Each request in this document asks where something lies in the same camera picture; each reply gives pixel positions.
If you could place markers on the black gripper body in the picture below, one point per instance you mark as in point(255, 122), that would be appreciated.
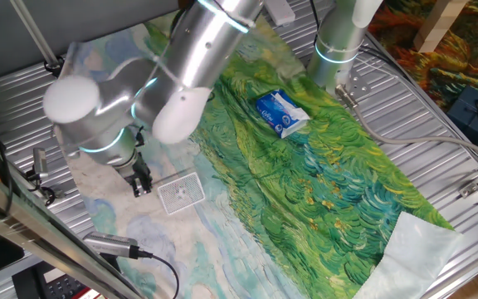
point(136, 170)

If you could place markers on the black desk phone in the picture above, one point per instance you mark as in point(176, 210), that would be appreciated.
point(52, 284)

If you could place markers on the grey camera on beam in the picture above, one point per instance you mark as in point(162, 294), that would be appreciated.
point(112, 245)

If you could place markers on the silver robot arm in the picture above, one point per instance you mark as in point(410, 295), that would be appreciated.
point(206, 45)

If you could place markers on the dark blue gift box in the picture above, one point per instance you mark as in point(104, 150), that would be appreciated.
point(477, 114)

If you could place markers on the white power strip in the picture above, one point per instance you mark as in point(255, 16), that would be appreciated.
point(279, 10)

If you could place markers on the thin metal rod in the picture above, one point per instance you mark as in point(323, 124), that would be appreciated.
point(35, 35)

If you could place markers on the blue tissue pack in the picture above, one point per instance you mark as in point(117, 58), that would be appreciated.
point(282, 113)

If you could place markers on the grey metal clamp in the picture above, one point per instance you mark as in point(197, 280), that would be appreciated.
point(40, 161)

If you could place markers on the aluminium frame beam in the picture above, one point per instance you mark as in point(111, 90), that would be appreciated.
point(35, 232)

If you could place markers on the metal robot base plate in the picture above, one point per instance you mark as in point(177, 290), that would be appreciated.
point(357, 81)

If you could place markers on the painted landscape tablecloth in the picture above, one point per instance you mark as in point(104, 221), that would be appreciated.
point(284, 187)

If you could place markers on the orange painted cloth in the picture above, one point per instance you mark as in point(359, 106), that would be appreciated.
point(463, 54)

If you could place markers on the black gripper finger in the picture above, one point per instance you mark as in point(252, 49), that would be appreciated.
point(137, 187)
point(147, 183)

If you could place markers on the wooden block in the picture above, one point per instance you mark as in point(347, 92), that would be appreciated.
point(440, 23)

